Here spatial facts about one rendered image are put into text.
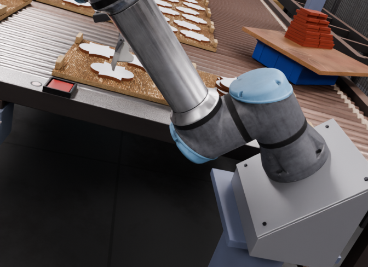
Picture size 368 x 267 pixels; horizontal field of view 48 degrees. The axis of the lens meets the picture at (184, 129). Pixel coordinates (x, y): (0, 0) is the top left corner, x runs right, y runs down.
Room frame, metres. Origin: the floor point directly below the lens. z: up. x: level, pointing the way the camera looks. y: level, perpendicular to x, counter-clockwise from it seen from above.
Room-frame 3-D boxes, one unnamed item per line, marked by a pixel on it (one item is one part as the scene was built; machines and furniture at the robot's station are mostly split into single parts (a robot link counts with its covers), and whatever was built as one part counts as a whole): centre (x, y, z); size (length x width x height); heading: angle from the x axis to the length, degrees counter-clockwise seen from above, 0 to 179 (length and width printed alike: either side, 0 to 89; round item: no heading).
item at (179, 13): (2.38, 0.25, 0.94); 0.41 x 0.35 x 0.04; 98
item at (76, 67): (1.29, 0.24, 0.93); 0.41 x 0.35 x 0.02; 99
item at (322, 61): (2.02, -0.47, 1.03); 0.50 x 0.50 x 0.02; 43
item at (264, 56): (1.98, -0.41, 0.97); 0.31 x 0.31 x 0.10; 43
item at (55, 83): (1.03, 0.36, 0.92); 0.06 x 0.06 x 0.01; 8
